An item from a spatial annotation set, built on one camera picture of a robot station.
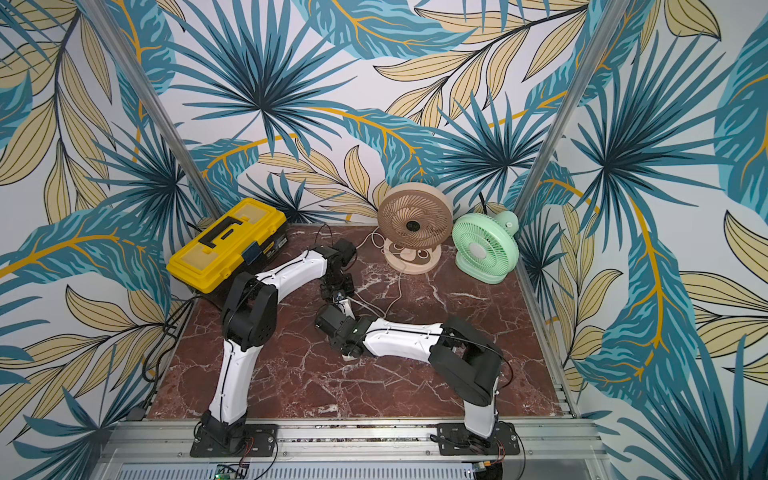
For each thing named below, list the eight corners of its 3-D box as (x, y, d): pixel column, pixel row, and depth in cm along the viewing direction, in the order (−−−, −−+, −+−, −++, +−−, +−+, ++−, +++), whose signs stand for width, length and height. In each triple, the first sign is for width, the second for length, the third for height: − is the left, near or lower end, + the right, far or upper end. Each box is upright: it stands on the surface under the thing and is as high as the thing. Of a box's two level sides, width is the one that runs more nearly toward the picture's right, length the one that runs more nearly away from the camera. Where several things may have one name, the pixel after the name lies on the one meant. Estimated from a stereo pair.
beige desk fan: (379, 264, 110) (379, 197, 85) (389, 245, 116) (391, 176, 91) (432, 281, 106) (449, 216, 81) (440, 260, 112) (457, 193, 87)
